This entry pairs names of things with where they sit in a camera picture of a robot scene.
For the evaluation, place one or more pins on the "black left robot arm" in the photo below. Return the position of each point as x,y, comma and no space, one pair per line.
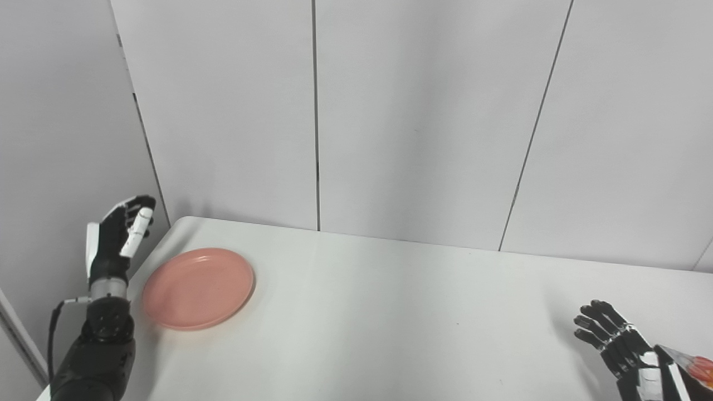
100,351

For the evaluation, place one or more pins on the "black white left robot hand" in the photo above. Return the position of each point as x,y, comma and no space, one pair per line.
108,245

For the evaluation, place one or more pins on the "pink round plate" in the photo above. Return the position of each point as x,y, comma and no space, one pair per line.
198,289

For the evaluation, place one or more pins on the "chocolate cake slice with fruit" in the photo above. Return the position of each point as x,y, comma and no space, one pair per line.
696,379

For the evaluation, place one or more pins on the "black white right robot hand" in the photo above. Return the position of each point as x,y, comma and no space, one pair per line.
626,356

